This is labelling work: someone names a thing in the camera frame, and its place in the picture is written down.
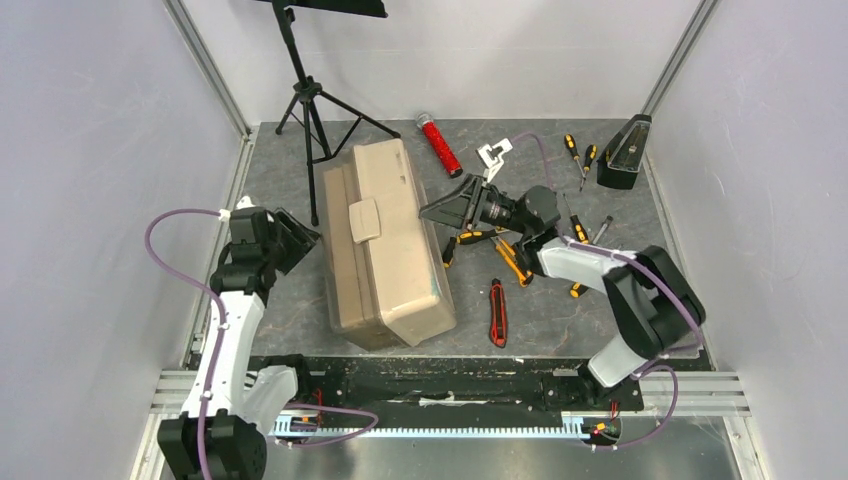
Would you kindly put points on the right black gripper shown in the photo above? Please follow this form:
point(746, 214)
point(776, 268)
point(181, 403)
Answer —
point(474, 206)

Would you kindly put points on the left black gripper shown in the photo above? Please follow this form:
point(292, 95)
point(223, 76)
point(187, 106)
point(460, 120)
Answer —
point(302, 239)

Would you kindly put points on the orange black utility knife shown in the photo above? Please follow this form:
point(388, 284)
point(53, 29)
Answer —
point(524, 277)

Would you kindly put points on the translucent brown plastic toolbox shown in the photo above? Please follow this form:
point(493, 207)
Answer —
point(386, 282)

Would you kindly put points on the red black utility knife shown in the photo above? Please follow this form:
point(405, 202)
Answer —
point(498, 330)

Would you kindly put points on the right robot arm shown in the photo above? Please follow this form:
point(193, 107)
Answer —
point(653, 304)

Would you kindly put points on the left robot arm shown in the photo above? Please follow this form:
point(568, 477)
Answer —
point(223, 426)

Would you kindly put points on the black clear-lid tool case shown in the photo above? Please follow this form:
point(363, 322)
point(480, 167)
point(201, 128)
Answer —
point(619, 164)

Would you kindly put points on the yellow black screwdriver large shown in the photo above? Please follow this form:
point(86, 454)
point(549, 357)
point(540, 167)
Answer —
point(475, 236)

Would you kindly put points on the yellow black screwdriver small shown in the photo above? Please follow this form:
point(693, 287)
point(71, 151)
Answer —
point(448, 252)

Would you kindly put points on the red glitter flashlight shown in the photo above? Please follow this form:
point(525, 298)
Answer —
point(445, 154)

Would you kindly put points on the yellow black screwdriver far left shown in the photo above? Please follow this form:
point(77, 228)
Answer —
point(571, 147)

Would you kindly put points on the yellow black screwdriver far right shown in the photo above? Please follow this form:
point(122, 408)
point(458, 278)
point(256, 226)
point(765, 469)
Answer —
point(588, 159)

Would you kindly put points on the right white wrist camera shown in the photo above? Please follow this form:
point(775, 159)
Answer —
point(492, 157)

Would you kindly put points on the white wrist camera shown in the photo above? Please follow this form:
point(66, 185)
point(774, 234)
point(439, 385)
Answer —
point(492, 157)
point(244, 205)

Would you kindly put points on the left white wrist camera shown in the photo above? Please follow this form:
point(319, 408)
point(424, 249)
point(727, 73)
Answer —
point(244, 205)

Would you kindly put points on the black camera tripod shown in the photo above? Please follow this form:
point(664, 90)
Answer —
point(302, 106)

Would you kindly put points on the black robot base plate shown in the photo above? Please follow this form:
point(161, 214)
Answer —
point(457, 392)

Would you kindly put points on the aluminium frame rail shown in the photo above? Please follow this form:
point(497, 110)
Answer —
point(701, 395)

